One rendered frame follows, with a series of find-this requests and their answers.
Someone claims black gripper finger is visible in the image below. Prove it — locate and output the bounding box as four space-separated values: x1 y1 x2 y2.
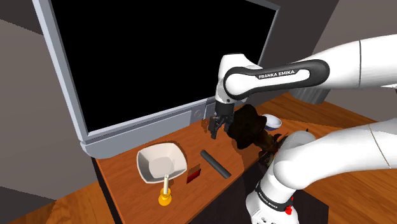
207 116 222 140
223 115 235 133

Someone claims dark brown plant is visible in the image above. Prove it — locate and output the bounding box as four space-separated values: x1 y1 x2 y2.
226 104 290 163

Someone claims dark grey remote control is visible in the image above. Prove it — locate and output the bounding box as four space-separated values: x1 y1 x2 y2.
200 150 232 179

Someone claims white and blue bowl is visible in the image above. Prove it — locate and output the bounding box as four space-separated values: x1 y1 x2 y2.
261 113 282 131

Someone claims small red box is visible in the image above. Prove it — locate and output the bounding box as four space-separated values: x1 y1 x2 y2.
186 165 202 185

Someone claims white square bowl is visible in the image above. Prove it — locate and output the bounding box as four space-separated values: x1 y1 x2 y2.
136 143 188 185

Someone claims dark robot stand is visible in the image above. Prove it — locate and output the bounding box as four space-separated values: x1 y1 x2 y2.
189 159 330 224

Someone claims white candle in yellow holder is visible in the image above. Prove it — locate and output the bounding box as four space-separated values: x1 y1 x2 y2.
158 173 172 207

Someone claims grey flat screen television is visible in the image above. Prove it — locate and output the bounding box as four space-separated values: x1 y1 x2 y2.
32 0 331 160

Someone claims wooden table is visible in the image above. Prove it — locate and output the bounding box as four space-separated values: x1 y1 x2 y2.
91 92 378 224

